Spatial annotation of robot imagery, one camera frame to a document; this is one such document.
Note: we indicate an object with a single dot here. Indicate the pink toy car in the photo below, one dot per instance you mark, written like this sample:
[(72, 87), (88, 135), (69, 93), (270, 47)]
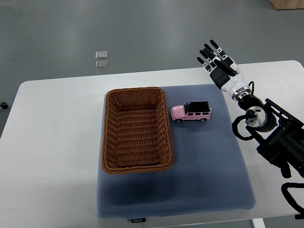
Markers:
[(191, 111)]

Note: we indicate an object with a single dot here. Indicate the floor plate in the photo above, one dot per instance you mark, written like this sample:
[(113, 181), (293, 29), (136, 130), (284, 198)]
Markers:
[(101, 54), (101, 64)]

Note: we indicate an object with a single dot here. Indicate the brown wicker basket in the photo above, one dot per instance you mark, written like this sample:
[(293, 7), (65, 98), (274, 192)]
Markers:
[(137, 131)]

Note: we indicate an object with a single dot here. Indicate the upper floor plate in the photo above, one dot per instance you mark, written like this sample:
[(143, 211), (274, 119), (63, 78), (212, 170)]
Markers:
[(101, 54)]

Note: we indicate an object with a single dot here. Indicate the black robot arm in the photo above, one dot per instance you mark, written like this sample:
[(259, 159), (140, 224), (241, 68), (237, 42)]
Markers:
[(279, 134)]

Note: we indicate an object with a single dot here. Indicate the white table leg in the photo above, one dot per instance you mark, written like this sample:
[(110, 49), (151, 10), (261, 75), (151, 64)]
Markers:
[(258, 223)]

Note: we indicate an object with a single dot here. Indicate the black caster wheel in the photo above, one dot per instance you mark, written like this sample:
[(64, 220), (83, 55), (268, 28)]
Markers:
[(4, 105)]

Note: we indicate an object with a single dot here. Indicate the blue-grey foam mat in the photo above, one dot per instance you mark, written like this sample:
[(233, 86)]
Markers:
[(208, 174)]

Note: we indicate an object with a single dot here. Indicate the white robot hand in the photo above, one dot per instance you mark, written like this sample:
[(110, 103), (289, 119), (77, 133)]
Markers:
[(227, 76)]

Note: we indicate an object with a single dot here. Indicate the wooden cabinet corner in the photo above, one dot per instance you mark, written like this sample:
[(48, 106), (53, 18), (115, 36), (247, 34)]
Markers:
[(287, 4)]

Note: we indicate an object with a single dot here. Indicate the lower floor plate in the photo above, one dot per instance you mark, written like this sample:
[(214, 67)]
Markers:
[(101, 64)]

